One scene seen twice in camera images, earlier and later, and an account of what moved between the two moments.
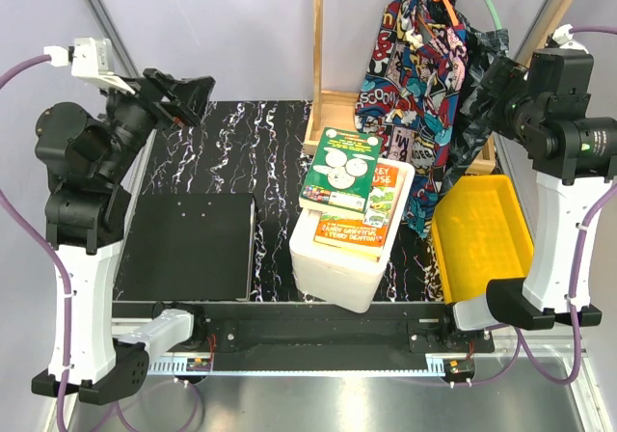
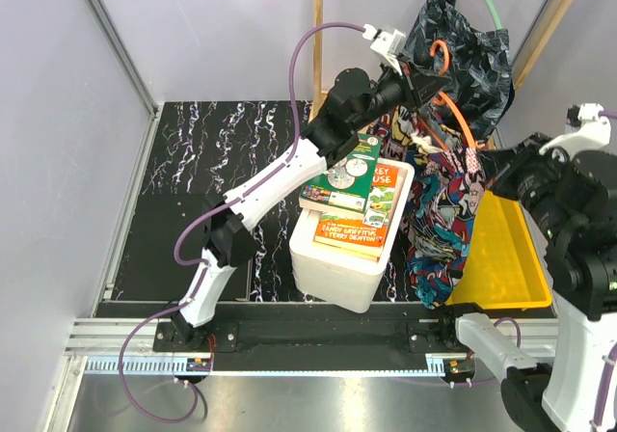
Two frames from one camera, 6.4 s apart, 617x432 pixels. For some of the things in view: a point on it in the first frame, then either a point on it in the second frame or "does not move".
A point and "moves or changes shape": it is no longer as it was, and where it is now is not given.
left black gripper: [187, 96] -> [416, 86]
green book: [340, 172] does not move
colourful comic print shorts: [409, 83] -> [445, 181]
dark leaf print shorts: [483, 45] moves or changes shape
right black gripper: [503, 75] -> [501, 167]
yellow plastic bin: [479, 235] does not move
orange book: [362, 235] does not move
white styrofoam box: [339, 280] does not move
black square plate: [189, 247] does not move
